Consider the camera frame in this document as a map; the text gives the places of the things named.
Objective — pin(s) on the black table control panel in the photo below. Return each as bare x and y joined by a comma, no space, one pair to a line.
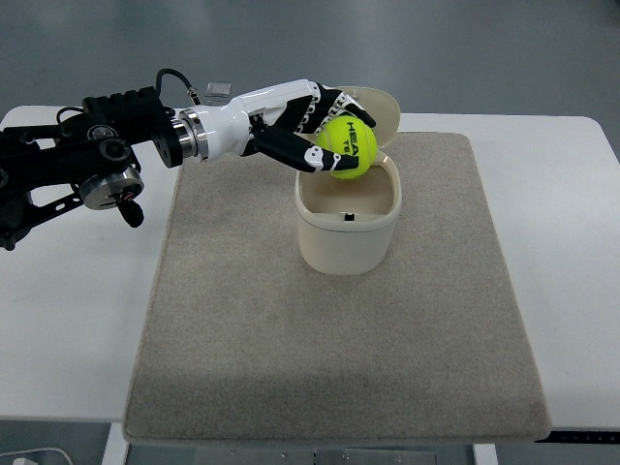
582,437

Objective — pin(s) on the yellow tennis ball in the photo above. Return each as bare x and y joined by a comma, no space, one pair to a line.
347,135

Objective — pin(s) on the grey felt mat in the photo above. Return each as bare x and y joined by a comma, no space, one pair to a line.
244,342

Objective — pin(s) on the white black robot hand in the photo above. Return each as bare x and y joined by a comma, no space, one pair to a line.
274,121

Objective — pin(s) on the white device on floor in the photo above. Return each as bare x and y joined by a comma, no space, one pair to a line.
35,456

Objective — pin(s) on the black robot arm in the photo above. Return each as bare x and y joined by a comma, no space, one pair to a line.
86,157

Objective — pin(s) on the beige plastic bin with lid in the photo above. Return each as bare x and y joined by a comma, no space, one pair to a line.
344,227

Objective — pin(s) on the metal table crossbar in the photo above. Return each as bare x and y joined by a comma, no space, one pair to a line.
263,453

